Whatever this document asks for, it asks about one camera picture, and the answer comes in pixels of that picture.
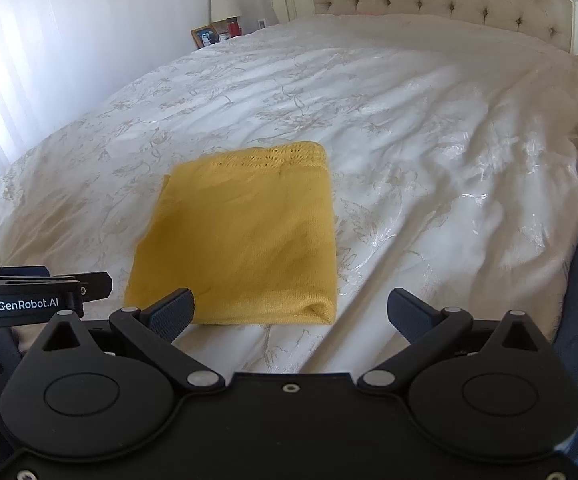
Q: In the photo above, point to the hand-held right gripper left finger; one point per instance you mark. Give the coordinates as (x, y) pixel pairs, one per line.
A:
(171, 317)

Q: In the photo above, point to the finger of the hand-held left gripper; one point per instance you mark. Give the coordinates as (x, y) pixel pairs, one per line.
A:
(96, 285)

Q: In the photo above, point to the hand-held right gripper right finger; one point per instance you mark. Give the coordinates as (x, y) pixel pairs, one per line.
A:
(409, 316)

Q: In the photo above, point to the yellow knit sweater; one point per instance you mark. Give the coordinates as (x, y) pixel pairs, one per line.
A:
(239, 240)

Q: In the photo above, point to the white embroidered bedspread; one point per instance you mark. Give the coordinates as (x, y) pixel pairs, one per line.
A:
(394, 135)

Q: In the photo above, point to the red candle jar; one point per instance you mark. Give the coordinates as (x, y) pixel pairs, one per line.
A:
(233, 27)

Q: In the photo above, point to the cream shade table lamp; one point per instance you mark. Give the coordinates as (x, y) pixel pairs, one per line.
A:
(225, 4)

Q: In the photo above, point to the wooden photo frame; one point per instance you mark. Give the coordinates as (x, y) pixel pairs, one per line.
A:
(205, 36)

